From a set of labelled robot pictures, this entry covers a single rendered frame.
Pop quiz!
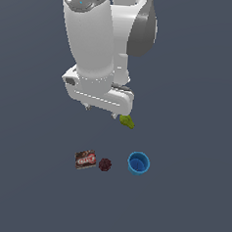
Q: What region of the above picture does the green pear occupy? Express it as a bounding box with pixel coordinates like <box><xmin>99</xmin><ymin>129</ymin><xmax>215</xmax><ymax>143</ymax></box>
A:
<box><xmin>118</xmin><ymin>114</ymin><xmax>136</xmax><ymax>130</ymax></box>

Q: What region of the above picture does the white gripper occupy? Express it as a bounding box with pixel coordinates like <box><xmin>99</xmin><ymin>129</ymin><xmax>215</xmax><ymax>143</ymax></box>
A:
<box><xmin>58</xmin><ymin>66</ymin><xmax>137</xmax><ymax>121</ymax></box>

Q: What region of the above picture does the blue cup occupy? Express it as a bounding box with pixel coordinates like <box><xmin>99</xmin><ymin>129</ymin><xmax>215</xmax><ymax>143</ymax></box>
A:
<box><xmin>125</xmin><ymin>150</ymin><xmax>152</xmax><ymax>177</ymax></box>

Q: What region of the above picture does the dark red spiky ball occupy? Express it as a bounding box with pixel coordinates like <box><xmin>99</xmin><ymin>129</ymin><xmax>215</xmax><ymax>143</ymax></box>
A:
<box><xmin>98</xmin><ymin>157</ymin><xmax>113</xmax><ymax>172</ymax></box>

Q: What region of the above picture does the brown and red box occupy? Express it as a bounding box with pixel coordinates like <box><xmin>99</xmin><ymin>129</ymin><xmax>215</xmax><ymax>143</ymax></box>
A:
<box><xmin>73</xmin><ymin>148</ymin><xmax>98</xmax><ymax>171</ymax></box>

